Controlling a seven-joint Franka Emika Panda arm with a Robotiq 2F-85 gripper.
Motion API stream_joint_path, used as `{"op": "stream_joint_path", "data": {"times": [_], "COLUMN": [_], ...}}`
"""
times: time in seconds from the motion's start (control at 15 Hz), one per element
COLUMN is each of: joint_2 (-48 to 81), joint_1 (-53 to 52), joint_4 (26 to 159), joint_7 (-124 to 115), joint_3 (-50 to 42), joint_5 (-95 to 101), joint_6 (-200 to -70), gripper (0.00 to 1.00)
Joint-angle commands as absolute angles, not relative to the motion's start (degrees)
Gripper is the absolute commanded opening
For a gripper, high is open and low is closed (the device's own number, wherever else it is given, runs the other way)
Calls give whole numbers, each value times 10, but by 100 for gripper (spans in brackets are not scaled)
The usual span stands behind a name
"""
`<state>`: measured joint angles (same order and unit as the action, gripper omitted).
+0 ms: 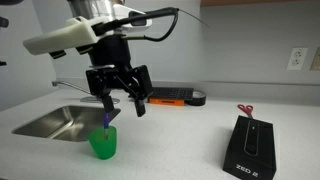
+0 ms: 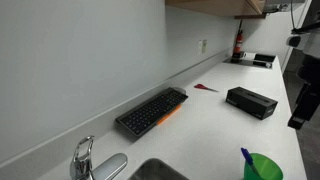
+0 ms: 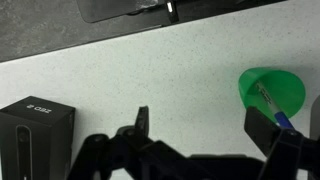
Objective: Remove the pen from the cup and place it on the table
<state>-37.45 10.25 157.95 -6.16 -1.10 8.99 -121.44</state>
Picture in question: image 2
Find blue capped white pen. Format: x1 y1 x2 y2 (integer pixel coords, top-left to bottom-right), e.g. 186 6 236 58
241 148 261 177

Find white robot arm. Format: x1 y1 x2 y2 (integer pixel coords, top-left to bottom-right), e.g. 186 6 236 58
286 18 320 130

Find green plastic cup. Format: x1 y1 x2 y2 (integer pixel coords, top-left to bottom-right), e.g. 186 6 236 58
243 153 284 180

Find orange block under keyboard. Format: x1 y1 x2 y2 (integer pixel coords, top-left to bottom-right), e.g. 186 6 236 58
156 104 182 126

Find black keyboard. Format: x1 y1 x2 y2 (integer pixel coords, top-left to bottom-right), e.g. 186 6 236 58
115 88 188 137

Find stainless steel sink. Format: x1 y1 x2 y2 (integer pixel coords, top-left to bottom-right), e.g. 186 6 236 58
128 158 189 180

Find red fire extinguisher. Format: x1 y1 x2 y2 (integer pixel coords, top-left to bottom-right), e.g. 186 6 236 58
232 20 243 58

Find black cooktop inset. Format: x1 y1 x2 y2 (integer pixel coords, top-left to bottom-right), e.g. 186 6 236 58
225 52 275 69

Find black ZED 2 box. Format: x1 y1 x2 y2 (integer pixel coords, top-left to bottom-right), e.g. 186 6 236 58
226 87 278 120

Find chrome faucet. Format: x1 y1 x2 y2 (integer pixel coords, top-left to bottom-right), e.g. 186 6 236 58
70 135 128 180

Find red handled scissors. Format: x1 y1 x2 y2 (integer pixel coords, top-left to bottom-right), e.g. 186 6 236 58
194 84 219 92

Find white wall outlet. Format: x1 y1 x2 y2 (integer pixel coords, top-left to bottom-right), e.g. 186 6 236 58
198 40 203 55

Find beige wall plate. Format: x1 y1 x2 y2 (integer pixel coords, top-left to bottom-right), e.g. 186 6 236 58
201 40 207 54

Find wooden wall cabinet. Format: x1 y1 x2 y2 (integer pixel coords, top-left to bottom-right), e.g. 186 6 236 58
165 0 266 17

